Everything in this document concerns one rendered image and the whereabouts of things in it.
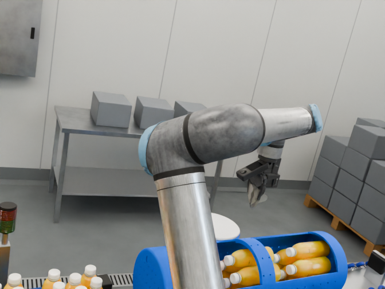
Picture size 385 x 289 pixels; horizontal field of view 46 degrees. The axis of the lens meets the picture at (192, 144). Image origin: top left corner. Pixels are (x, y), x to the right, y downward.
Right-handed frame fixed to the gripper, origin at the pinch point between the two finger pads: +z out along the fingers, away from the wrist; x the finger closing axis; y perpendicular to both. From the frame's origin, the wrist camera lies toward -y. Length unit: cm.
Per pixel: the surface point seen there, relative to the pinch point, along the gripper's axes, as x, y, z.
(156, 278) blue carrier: -4.5, -36.8, 24.2
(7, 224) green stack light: 33, -80, 21
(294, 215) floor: 224, 266, 140
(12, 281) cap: 12, -81, 30
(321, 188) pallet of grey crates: 228, 301, 109
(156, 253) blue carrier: 0.5, -36.0, 17.3
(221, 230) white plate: 42, 23, 37
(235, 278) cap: -6.4, -3.8, 27.7
